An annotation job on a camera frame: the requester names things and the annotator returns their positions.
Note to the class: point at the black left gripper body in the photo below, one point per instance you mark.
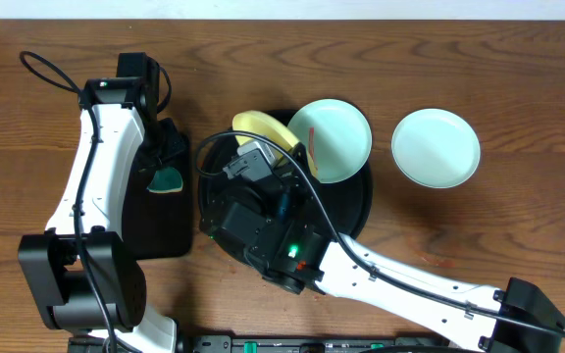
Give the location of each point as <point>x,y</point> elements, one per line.
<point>166,160</point>

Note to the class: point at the black rectangular sponge tray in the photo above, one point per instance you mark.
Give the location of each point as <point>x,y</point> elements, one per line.
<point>158,225</point>

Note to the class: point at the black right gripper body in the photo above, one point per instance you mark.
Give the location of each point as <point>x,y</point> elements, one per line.
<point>285,211</point>

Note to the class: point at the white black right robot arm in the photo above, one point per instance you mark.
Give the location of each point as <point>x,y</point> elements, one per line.
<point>475,317</point>

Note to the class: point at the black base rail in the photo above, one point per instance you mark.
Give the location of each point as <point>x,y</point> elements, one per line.
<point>228,344</point>

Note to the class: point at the light green plate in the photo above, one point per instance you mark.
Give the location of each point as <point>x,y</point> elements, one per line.
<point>337,136</point>

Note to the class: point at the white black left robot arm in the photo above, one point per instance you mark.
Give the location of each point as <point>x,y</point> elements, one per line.
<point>81,275</point>

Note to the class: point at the light blue plate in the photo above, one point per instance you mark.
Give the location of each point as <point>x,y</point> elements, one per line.
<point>436,148</point>

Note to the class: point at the yellow plate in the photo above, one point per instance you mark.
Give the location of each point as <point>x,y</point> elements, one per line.
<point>263,124</point>

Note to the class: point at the green scrubbing sponge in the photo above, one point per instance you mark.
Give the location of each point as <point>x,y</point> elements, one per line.
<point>166,180</point>

